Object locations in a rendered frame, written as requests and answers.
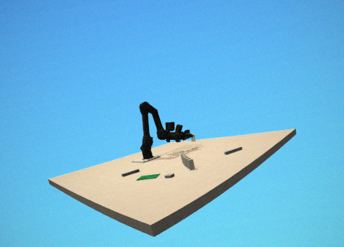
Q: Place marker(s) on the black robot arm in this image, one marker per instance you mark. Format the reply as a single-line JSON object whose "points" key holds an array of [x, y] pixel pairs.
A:
{"points": [[162, 134]]}

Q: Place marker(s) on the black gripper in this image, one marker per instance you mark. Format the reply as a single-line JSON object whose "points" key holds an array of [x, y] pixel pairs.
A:
{"points": [[182, 136]]}

